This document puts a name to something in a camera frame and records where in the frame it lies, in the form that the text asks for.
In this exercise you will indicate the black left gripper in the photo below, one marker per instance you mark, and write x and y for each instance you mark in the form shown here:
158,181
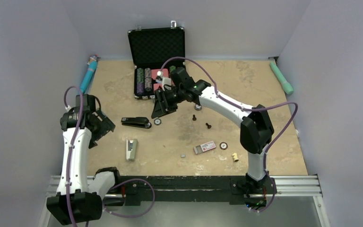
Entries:
106,126

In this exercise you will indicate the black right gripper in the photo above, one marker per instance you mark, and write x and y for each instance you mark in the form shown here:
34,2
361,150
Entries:
162,106

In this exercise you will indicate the black stapler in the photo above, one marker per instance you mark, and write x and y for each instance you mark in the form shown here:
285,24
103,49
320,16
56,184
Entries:
138,122

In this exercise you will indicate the red white staple box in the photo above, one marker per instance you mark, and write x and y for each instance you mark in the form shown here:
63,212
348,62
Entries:
202,148

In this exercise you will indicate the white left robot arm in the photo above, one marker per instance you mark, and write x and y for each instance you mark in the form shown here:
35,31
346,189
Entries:
77,200

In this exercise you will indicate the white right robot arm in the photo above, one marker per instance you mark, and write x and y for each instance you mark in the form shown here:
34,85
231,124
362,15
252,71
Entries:
255,126

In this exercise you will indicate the poker chip near stapler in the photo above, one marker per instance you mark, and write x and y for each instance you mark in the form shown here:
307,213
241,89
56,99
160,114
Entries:
157,121

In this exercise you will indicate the grey loose poker chip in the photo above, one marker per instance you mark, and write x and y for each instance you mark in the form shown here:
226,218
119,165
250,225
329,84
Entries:
198,107

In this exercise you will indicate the black poker chip case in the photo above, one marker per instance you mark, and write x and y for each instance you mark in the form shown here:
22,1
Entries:
150,48

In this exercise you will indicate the brown poker chip right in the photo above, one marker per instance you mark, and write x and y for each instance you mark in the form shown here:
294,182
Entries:
223,145

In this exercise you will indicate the blue marker pen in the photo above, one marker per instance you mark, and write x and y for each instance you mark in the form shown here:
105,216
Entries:
91,68

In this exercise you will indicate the white chess rook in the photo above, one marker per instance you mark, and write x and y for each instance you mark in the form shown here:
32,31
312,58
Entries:
235,157

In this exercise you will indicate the green marker pen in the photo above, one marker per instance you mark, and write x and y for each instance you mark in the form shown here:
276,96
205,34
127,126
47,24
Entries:
286,86

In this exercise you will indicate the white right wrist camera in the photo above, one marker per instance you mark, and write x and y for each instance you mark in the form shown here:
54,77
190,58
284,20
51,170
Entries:
162,78

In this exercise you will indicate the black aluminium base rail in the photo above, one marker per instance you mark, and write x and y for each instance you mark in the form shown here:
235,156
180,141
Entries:
231,189

